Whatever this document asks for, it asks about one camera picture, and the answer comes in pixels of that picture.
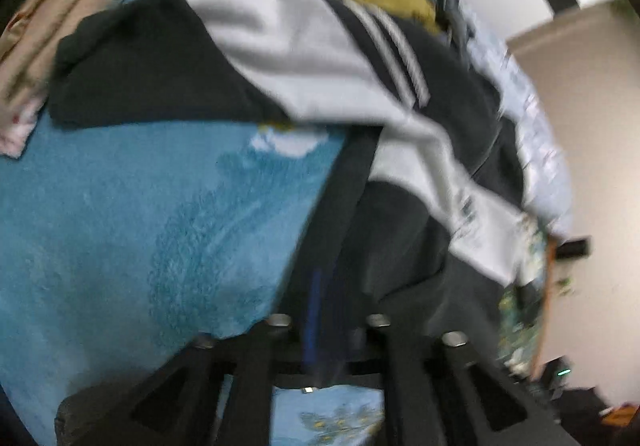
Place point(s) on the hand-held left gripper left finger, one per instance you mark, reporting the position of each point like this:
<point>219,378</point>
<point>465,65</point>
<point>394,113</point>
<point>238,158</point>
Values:
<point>314,306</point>

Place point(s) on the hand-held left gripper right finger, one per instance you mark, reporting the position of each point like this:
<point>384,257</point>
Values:
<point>415,376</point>

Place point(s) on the black and grey striped jacket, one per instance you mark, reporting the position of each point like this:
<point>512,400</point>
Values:
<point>300,51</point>

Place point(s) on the green patterned cloth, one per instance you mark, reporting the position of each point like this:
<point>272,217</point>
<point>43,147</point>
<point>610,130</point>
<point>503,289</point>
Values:
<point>520,321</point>

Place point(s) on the dark device with green light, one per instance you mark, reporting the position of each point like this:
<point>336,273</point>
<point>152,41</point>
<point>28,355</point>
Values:
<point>559,373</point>

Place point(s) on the orange wooden board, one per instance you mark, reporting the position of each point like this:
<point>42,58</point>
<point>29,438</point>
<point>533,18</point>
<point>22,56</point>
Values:
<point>546,296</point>

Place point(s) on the small black device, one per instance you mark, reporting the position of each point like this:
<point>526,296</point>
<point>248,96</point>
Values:
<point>575,247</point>

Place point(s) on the teal fleece blanket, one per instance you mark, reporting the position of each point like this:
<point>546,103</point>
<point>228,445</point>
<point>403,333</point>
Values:
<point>100,226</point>

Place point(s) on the beige cabinet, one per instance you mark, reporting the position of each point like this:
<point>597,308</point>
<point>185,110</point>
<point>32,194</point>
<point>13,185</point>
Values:
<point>600,126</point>

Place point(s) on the beige floral cloth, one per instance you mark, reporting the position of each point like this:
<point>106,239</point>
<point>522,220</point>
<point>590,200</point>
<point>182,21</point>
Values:
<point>50,26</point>

